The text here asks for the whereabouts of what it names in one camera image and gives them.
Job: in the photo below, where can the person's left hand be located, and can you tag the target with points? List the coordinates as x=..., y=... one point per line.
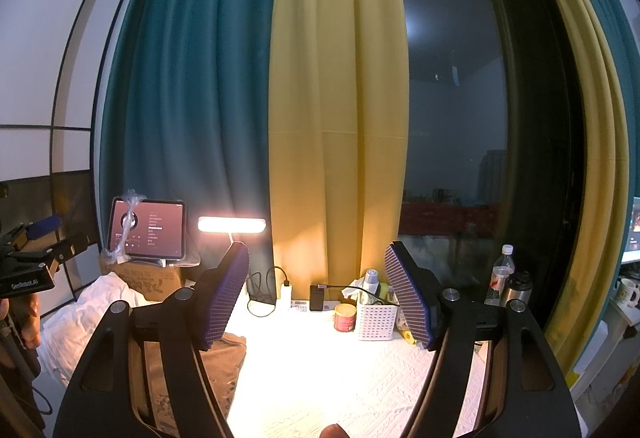
x=27, y=318

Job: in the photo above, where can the dark brown T-shirt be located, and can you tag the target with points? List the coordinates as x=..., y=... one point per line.
x=225, y=368

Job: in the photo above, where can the white side shelf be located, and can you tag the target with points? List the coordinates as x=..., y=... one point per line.
x=615, y=338

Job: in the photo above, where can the clear plastic water bottle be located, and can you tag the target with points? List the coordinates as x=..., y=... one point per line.
x=500, y=278

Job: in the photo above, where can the white charger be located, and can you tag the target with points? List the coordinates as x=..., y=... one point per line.
x=287, y=290

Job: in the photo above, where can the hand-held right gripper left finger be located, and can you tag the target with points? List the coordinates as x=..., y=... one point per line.
x=227, y=293

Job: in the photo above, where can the person's right hand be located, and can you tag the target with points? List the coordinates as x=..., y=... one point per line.
x=335, y=432

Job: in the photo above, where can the brown cardboard box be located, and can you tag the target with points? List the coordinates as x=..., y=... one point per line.
x=145, y=280

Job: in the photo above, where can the crumpled white sheet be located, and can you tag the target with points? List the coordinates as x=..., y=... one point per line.
x=85, y=318

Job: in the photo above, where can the white desk lamp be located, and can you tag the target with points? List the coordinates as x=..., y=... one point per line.
x=230, y=224

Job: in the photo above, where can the yellow curtain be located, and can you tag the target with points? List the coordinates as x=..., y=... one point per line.
x=335, y=118
x=600, y=168

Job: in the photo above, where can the white spray bottle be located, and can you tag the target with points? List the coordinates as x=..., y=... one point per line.
x=371, y=283

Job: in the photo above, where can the white power strip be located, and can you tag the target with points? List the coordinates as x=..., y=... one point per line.
x=300, y=304

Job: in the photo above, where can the crumpled white tissue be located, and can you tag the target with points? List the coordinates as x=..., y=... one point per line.
x=357, y=288

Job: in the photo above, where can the white textured table cover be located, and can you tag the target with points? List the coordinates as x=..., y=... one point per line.
x=325, y=368

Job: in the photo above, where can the stainless steel tumbler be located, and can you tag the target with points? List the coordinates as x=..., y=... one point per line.
x=517, y=290

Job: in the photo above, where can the white plastic basket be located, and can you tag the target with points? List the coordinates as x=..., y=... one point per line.
x=377, y=323

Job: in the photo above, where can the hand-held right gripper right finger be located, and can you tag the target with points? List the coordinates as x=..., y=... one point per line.
x=407, y=288

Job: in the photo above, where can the computer monitor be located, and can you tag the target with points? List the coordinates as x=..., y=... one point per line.
x=636, y=223

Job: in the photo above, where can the white mug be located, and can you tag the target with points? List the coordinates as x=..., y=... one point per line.
x=625, y=293

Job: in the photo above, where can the dark glass window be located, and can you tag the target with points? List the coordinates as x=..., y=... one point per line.
x=475, y=68

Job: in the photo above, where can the black charger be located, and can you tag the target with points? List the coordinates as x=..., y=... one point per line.
x=317, y=298

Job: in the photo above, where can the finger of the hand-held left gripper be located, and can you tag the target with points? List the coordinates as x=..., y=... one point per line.
x=42, y=226
x=70, y=248

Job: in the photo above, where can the teal curtain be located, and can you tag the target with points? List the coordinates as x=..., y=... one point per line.
x=624, y=68
x=200, y=93

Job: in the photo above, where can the red tin can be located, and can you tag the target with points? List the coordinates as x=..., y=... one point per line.
x=345, y=318

